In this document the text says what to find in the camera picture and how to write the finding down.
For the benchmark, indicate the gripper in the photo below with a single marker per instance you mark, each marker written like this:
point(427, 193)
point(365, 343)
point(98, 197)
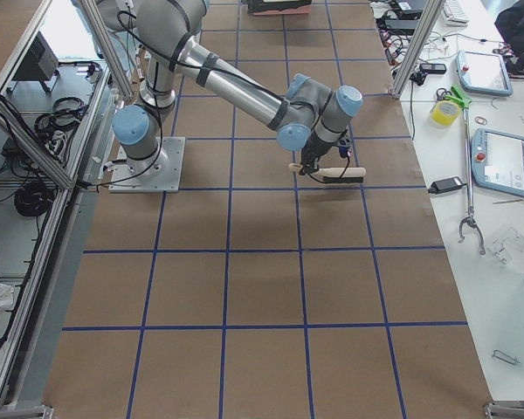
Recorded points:
point(315, 149)

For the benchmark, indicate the beige hand brush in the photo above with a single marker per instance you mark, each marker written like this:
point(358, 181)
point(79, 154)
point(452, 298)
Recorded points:
point(347, 175)

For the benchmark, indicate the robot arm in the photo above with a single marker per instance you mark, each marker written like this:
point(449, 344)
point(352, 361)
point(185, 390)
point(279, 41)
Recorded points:
point(311, 118)

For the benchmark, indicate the bin with black bag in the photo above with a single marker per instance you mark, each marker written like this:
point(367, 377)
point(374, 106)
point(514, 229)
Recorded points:
point(270, 8)

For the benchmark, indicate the brown paper table cover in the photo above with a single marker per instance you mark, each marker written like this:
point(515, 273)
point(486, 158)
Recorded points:
point(255, 293)

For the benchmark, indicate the black small power brick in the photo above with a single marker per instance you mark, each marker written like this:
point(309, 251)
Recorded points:
point(446, 185)

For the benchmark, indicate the yellow tape roll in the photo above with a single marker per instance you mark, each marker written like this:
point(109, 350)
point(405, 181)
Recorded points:
point(445, 112)

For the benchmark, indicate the black scissors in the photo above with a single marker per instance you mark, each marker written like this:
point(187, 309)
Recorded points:
point(441, 94)

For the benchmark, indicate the red rubber band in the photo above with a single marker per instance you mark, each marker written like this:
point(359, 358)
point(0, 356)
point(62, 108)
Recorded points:
point(481, 120)

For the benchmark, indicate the lower teach pendant tablet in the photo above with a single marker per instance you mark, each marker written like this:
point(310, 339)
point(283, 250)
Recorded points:
point(497, 160)

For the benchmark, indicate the teach pendant tablet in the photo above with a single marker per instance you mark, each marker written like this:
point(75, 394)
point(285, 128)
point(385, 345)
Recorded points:
point(497, 160)
point(483, 73)

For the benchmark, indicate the upper teach pendant tablet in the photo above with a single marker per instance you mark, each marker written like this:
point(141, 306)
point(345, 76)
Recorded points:
point(483, 73)

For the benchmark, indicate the clear plastic packaging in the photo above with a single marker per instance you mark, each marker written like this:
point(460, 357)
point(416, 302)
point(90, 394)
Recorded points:
point(504, 242)

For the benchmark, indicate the black electronics box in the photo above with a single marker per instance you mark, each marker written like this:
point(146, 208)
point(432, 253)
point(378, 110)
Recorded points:
point(39, 64)

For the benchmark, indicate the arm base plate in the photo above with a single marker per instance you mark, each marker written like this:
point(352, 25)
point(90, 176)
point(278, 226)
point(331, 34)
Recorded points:
point(160, 172)

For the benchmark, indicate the green handled grabber tool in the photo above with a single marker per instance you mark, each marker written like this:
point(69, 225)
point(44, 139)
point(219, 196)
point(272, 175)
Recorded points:
point(464, 101)

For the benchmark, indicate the aluminium frame post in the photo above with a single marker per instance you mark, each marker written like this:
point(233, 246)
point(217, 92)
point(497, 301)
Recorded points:
point(429, 17)

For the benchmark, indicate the metal bracket clip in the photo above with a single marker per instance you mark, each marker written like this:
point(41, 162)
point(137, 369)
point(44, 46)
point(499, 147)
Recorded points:
point(505, 357)

